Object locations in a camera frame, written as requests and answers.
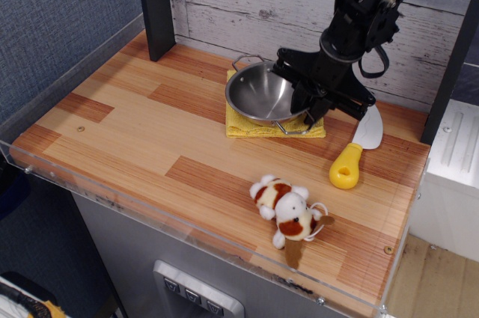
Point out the brown white plush dog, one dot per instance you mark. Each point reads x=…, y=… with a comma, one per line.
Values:
x=296, y=222

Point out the stainless steel bowl with handles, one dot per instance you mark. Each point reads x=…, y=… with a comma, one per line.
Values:
x=260, y=95

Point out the folded yellow cloth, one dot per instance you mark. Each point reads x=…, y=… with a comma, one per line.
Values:
x=238, y=126

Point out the silver dispenser button panel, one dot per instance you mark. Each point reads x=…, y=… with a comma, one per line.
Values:
x=187, y=296

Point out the white cabinet at right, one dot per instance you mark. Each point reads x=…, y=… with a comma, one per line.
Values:
x=445, y=213

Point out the clear acrylic table guard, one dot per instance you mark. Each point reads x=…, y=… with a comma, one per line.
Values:
x=142, y=146

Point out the black vertical post right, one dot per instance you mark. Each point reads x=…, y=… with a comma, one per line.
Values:
x=449, y=80

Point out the black vertical post left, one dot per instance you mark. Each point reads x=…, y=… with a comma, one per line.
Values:
x=158, y=22

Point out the black vertical post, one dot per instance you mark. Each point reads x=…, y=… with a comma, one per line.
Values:
x=449, y=80
x=158, y=22

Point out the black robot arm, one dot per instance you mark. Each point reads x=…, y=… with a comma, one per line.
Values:
x=359, y=26

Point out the yellow handled toy knife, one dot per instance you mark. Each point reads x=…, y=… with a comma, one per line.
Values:
x=344, y=172

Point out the yellow black object bottom left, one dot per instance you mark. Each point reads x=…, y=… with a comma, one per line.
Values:
x=34, y=307

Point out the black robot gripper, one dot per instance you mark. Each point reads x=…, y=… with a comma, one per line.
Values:
x=320, y=84

